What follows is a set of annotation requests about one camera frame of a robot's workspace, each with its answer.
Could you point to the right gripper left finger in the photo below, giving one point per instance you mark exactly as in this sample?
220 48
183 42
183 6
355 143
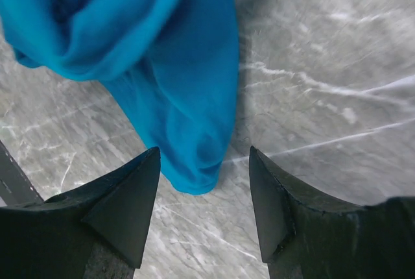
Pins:
97 230

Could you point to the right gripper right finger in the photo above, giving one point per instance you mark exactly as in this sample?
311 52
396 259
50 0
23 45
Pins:
306 233

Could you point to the blue t shirt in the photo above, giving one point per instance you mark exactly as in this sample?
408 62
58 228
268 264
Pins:
171 65

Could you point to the black base beam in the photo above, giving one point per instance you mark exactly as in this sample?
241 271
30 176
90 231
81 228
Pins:
16 188

